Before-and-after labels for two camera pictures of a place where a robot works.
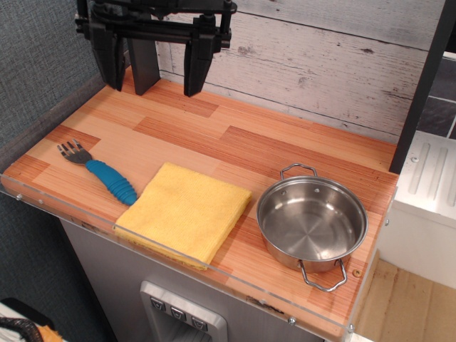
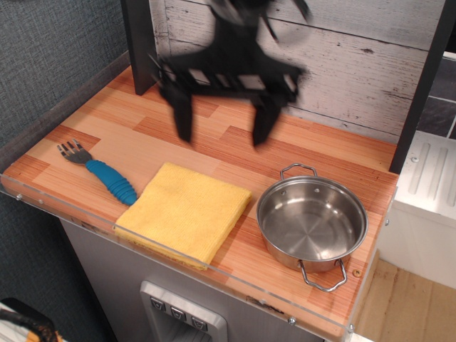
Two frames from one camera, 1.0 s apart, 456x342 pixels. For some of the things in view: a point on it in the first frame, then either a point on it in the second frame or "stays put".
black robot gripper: x=110 y=23 -> x=241 y=57
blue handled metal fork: x=76 y=154 stays put
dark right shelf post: x=429 y=68 stays put
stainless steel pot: x=311 y=224 stays put
